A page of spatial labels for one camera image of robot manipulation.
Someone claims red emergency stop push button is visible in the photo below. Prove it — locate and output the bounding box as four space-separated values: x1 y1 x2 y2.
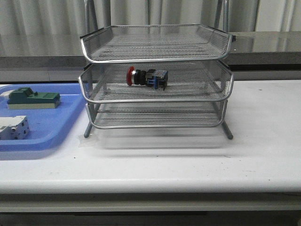
126 66 168 90

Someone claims mesh rack tray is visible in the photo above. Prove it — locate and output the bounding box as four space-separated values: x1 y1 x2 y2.
79 61 234 103
86 101 228 129
80 24 234 64

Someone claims blue plastic tray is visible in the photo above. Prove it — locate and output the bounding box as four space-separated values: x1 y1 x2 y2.
0 83 85 152

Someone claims green electrical module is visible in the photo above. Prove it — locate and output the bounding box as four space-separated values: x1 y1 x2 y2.
0 87 61 110

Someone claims white circuit breaker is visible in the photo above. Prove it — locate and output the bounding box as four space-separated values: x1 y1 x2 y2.
0 115 30 140

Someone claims grey stone counter ledge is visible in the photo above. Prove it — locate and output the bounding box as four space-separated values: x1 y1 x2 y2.
0 31 301 83

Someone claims grey curtain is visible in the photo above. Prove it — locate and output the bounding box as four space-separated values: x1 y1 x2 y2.
0 0 301 57

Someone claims grey metal rack frame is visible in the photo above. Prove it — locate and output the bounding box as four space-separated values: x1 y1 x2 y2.
79 0 234 139

